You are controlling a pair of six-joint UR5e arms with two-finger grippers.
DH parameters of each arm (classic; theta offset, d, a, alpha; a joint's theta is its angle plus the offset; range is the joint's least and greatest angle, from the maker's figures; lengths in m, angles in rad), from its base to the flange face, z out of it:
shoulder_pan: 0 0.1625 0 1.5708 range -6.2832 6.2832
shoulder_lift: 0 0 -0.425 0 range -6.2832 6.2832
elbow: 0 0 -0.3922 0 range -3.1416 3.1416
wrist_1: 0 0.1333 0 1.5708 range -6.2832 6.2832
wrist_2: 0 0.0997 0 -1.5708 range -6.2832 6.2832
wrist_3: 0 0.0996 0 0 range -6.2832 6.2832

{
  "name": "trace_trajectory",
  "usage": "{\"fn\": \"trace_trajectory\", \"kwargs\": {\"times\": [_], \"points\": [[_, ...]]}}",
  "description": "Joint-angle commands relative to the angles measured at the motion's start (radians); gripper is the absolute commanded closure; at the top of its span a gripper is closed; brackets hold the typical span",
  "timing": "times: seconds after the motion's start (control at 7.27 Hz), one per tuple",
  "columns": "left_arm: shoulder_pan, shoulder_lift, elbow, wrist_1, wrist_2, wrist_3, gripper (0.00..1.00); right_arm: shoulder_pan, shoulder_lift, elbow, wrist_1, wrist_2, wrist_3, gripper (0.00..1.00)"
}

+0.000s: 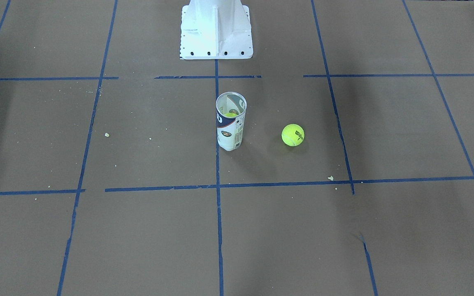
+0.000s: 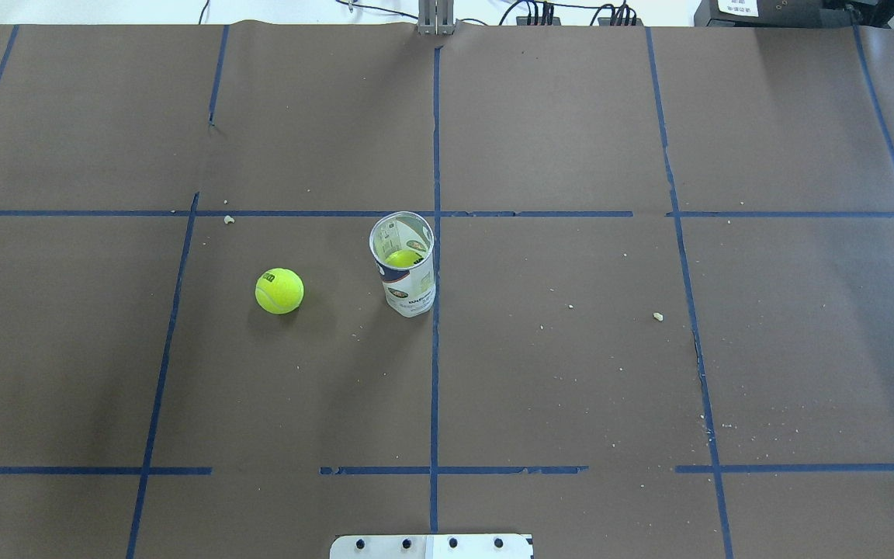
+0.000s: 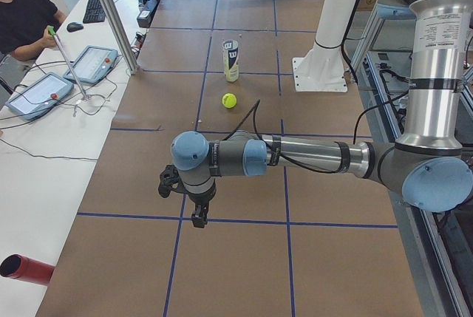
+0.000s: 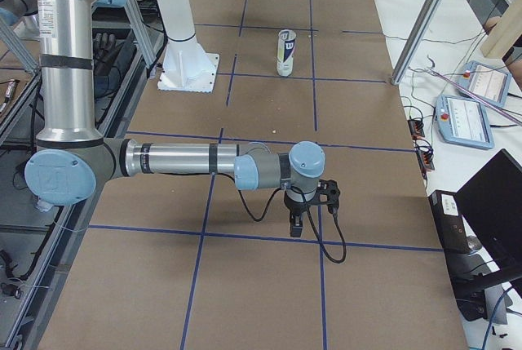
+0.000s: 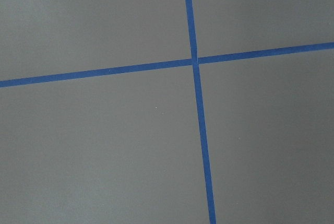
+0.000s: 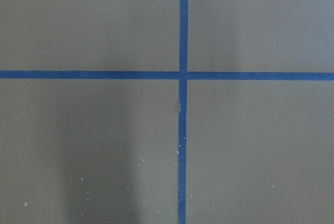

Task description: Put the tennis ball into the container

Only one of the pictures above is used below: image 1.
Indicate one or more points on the white tennis ball can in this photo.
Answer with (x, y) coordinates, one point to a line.
(230, 130)

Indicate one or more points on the yellow Wilson tennis ball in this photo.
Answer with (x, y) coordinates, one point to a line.
(293, 135)

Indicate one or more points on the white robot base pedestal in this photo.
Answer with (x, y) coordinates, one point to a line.
(215, 29)

